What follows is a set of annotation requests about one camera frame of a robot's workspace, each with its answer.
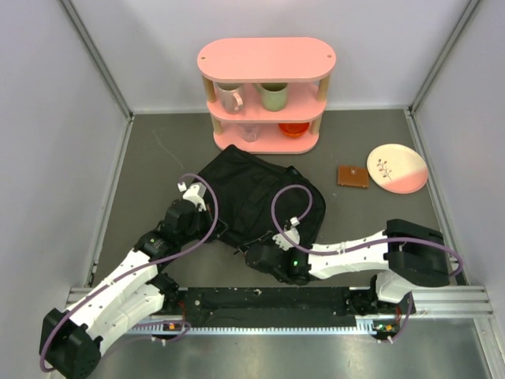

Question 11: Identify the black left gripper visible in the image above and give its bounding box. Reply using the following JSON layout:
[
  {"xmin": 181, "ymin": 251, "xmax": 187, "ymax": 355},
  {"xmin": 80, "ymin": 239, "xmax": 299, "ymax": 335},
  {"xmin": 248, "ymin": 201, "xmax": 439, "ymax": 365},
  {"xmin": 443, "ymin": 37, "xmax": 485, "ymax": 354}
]
[{"xmin": 178, "ymin": 203, "xmax": 228, "ymax": 245}]

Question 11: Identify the black student backpack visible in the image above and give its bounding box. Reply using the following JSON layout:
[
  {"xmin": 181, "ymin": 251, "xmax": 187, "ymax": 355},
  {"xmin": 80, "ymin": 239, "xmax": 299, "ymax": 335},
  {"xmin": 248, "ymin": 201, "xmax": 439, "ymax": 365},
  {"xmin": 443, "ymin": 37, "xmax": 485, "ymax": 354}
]
[{"xmin": 199, "ymin": 145, "xmax": 326, "ymax": 248}]

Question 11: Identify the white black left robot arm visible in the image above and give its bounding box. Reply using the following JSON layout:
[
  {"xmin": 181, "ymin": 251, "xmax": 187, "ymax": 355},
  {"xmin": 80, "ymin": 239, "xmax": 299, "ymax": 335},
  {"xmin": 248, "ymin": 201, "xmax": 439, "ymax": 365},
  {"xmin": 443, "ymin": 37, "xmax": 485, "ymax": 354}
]
[{"xmin": 39, "ymin": 196, "xmax": 219, "ymax": 378}]

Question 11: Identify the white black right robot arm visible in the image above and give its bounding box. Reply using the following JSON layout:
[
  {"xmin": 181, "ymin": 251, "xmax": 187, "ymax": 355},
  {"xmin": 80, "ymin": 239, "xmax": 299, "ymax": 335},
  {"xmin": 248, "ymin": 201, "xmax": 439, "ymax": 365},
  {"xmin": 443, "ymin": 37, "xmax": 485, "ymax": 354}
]
[{"xmin": 245, "ymin": 217, "xmax": 450, "ymax": 313}]

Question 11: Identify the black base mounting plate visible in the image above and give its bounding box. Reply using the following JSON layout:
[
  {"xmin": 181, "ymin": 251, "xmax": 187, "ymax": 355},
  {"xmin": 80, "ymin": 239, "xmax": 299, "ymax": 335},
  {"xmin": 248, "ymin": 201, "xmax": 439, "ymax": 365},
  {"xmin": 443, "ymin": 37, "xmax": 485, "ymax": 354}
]
[{"xmin": 169, "ymin": 287, "xmax": 415, "ymax": 328}]

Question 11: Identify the clear drinking glass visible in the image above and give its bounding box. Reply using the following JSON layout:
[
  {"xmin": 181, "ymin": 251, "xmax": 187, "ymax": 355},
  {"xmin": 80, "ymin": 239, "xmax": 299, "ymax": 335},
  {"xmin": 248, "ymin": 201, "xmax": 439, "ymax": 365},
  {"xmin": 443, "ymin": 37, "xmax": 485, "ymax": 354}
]
[{"xmin": 240, "ymin": 123, "xmax": 260, "ymax": 143}]

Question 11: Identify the brown leather wallet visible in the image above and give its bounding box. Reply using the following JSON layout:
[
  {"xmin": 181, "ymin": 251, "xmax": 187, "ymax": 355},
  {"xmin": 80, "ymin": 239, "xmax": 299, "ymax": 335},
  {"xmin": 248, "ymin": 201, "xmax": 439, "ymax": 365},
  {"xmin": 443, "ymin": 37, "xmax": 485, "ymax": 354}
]
[{"xmin": 337, "ymin": 165, "xmax": 369, "ymax": 189}]

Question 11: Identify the orange plastic bowl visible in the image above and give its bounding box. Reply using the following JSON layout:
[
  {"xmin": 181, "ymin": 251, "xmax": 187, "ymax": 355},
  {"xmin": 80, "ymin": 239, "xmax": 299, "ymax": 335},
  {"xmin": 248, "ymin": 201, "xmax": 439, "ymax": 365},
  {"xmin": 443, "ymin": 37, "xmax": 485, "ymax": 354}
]
[{"xmin": 279, "ymin": 122, "xmax": 310, "ymax": 138}]

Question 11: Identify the pink mug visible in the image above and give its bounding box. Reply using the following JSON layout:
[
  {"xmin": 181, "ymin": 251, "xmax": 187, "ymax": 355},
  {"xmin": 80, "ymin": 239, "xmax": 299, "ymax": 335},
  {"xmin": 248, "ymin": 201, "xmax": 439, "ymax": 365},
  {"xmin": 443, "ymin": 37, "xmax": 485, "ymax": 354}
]
[{"xmin": 216, "ymin": 83, "xmax": 244, "ymax": 114}]

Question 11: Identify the pink wooden shelf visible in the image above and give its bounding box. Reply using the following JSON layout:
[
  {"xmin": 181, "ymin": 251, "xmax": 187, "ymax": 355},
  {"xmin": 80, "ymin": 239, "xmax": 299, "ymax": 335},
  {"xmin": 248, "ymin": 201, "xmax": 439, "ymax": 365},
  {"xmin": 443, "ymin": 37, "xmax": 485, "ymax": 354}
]
[{"xmin": 196, "ymin": 37, "xmax": 337, "ymax": 154}]

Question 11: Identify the pink and cream plate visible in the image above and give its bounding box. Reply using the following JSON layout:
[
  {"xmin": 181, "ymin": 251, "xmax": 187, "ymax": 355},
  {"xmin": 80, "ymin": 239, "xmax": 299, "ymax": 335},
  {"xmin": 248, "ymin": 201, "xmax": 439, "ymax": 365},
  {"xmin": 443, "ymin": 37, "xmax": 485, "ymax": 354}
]
[{"xmin": 366, "ymin": 144, "xmax": 428, "ymax": 194}]

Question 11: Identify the green mug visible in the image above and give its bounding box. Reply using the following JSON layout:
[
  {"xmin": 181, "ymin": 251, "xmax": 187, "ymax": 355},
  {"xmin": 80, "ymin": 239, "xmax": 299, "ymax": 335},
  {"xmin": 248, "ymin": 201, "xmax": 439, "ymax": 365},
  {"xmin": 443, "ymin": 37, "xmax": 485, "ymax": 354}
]
[{"xmin": 253, "ymin": 83, "xmax": 288, "ymax": 112}]

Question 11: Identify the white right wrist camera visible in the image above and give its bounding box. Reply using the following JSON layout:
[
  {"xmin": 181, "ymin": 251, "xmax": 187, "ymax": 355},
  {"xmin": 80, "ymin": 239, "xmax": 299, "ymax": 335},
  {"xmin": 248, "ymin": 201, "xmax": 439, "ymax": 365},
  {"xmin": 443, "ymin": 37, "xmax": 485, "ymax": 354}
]
[{"xmin": 272, "ymin": 217, "xmax": 300, "ymax": 251}]

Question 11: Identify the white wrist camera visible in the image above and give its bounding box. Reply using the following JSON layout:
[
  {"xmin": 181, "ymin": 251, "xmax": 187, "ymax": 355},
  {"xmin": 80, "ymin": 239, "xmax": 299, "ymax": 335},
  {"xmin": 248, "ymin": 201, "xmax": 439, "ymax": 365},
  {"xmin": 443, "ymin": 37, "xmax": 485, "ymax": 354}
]
[
  {"xmin": 272, "ymin": 217, "xmax": 300, "ymax": 251},
  {"xmin": 178, "ymin": 182, "xmax": 207, "ymax": 212}
]

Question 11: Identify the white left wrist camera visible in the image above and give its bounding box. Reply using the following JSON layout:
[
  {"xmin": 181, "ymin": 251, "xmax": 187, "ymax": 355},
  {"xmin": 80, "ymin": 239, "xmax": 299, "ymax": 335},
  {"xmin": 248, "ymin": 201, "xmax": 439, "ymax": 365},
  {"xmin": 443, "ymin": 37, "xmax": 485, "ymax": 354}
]
[{"xmin": 178, "ymin": 182, "xmax": 207, "ymax": 212}]

